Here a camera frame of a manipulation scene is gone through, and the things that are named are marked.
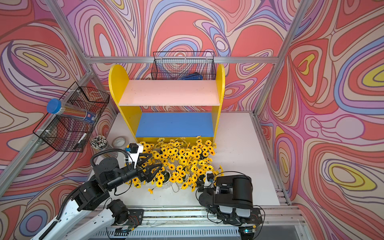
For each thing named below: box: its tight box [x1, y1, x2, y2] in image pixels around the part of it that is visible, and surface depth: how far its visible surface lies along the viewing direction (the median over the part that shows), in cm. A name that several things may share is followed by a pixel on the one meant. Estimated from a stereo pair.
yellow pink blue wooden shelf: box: [108, 64, 226, 143], surface depth 90 cm
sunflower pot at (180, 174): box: [169, 163, 193, 190], surface depth 74 cm
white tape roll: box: [111, 135, 129, 149], surface depth 103 cm
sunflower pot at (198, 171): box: [189, 161, 224, 192], surface depth 76 cm
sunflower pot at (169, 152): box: [156, 137, 180, 167], surface depth 83 cm
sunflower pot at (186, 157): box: [177, 147, 198, 169], surface depth 82 cm
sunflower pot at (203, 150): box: [192, 135, 217, 165], surface depth 84 cm
